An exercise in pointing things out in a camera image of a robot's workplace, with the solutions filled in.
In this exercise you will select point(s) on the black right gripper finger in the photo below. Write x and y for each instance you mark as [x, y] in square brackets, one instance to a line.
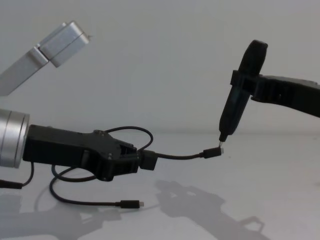
[287, 92]

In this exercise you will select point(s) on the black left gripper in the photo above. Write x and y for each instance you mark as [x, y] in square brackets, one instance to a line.
[57, 147]

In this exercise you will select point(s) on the silver and grey left robot arm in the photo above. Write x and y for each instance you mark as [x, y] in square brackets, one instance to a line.
[12, 137]

